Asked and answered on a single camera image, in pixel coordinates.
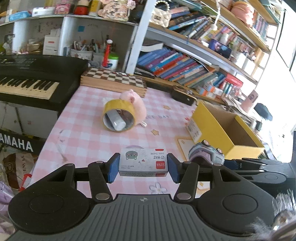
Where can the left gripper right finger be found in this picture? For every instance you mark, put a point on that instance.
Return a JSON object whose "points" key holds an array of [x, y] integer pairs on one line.
{"points": [[186, 175]]}

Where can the smartphone on shelf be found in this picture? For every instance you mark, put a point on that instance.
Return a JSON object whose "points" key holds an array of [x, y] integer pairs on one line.
{"points": [[219, 48]]}

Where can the pink cylindrical holder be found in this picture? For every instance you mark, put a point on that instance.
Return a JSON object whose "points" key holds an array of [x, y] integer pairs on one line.
{"points": [[249, 102]]}

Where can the pink checkered tablecloth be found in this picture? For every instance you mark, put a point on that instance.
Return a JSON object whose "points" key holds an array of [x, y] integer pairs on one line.
{"points": [[79, 136]]}

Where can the white staple box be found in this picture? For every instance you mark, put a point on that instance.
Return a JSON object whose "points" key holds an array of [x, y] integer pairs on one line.
{"points": [[137, 162]]}

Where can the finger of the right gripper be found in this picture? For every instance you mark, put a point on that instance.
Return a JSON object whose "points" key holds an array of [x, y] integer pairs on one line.
{"points": [[252, 161], [263, 177]]}

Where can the black hat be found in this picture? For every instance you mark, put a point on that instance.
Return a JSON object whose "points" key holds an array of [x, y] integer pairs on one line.
{"points": [[263, 111]]}

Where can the pink cat figurine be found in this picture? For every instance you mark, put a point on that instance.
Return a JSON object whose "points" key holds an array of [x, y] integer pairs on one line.
{"points": [[117, 10]]}

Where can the white bookshelf unit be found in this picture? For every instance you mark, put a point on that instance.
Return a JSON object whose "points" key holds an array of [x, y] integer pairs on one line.
{"points": [[177, 54]]}

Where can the red bottle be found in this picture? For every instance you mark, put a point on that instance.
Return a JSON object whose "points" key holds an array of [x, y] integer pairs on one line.
{"points": [[106, 53]]}

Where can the white quilted handbag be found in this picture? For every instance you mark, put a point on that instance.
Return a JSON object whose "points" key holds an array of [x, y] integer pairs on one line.
{"points": [[159, 16]]}

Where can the white pen holder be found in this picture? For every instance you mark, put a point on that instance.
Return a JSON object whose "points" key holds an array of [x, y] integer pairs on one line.
{"points": [[81, 54]]}

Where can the dark brown wooden case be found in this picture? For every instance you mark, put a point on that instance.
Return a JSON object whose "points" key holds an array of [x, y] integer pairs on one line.
{"points": [[182, 95]]}

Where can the pink plush pig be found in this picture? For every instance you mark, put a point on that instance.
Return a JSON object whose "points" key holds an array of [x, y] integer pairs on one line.
{"points": [[138, 104]]}

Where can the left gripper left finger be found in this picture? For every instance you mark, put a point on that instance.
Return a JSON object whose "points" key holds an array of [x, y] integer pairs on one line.
{"points": [[100, 174]]}

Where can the black Yamaha keyboard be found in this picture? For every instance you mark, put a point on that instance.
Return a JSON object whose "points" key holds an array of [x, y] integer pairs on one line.
{"points": [[40, 81]]}

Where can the yellow cardboard box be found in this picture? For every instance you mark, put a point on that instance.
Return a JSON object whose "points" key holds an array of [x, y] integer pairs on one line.
{"points": [[224, 130]]}

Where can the yellow tape roll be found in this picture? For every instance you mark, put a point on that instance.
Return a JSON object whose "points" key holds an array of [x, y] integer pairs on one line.
{"points": [[124, 108]]}

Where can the purple toy car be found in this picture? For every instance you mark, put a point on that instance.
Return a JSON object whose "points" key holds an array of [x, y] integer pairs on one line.
{"points": [[205, 155]]}

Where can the green lid white jar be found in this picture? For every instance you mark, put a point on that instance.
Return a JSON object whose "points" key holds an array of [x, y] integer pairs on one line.
{"points": [[112, 62]]}

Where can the wooden chess board box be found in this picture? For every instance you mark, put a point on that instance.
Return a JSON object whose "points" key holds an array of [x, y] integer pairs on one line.
{"points": [[113, 81]]}

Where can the white cylinder inside tape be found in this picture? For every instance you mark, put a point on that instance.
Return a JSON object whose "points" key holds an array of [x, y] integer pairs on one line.
{"points": [[116, 120]]}

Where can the orange white small box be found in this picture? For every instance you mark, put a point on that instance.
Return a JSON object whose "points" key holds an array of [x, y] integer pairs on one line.
{"points": [[209, 91]]}

